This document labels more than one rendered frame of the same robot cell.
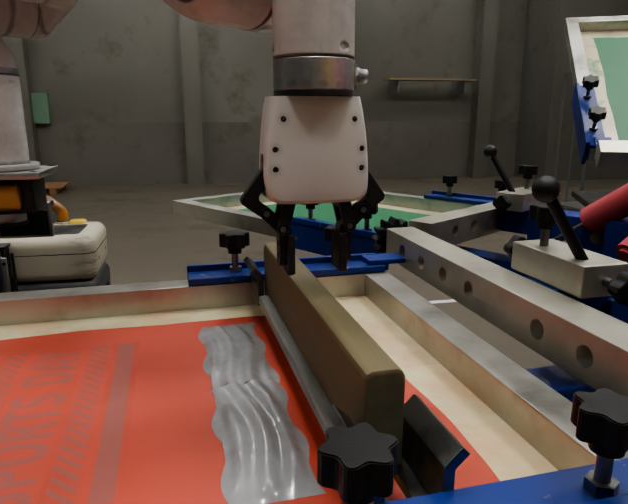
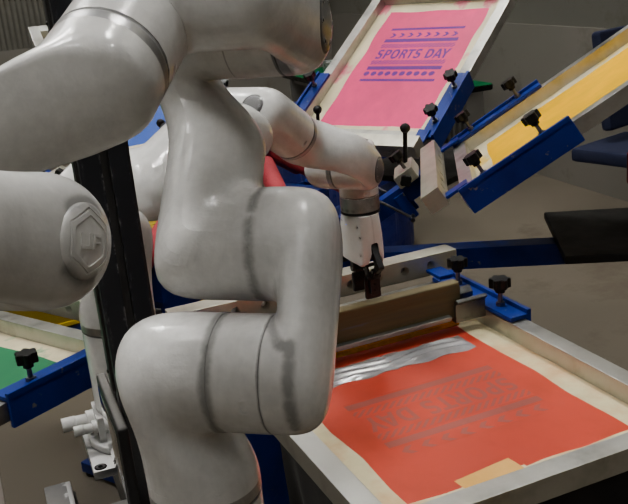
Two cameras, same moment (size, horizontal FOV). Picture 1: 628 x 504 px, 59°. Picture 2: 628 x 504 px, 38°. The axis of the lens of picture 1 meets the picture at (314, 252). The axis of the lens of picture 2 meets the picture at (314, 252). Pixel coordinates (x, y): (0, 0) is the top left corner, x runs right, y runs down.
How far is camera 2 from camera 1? 1.94 m
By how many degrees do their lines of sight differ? 93
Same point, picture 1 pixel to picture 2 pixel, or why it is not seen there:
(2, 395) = (431, 418)
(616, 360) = (392, 269)
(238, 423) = (428, 352)
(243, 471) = (458, 345)
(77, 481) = (482, 374)
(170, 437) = (441, 367)
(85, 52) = not seen: outside the picture
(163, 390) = (401, 380)
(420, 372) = not seen: hidden behind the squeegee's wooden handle
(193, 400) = (407, 371)
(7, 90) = not seen: hidden behind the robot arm
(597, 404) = (458, 259)
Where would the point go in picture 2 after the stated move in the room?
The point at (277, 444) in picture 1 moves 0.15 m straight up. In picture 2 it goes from (435, 345) to (432, 274)
